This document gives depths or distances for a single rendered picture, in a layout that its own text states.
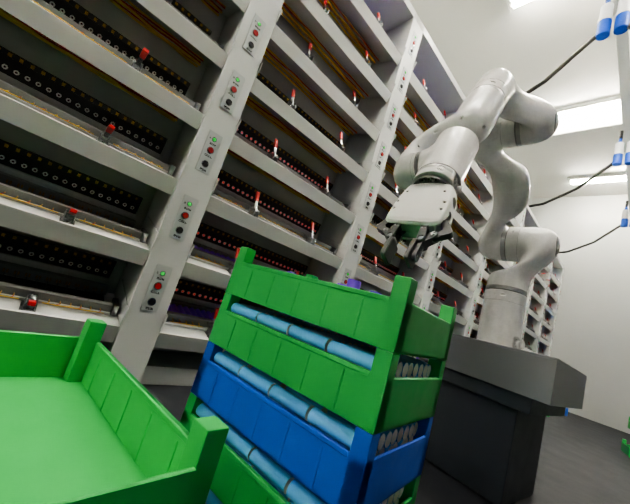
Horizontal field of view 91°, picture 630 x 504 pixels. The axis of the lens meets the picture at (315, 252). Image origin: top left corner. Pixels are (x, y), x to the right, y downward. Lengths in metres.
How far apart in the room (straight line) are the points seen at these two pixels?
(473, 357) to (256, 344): 0.71
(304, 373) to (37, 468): 0.24
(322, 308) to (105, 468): 0.25
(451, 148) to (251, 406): 0.55
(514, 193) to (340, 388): 0.90
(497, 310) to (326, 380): 0.84
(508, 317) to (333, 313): 0.83
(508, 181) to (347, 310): 0.84
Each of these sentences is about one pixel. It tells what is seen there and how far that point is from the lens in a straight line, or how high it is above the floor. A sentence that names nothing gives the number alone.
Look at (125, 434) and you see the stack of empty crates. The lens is 0.39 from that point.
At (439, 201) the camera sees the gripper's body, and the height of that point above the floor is 0.57.
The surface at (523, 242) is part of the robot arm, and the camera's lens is 1.20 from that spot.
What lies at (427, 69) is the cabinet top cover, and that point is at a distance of 2.12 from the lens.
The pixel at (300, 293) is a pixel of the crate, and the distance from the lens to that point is 0.41.
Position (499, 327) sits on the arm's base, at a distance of 1.14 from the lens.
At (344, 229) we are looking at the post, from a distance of 1.34.
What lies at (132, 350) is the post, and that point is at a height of 0.10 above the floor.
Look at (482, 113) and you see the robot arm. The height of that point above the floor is 0.83.
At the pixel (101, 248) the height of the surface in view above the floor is 0.32.
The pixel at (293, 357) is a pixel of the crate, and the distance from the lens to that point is 0.40.
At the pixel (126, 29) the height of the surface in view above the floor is 0.93.
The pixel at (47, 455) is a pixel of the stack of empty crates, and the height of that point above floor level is 0.16.
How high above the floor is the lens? 0.34
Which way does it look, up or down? 9 degrees up
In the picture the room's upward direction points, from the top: 17 degrees clockwise
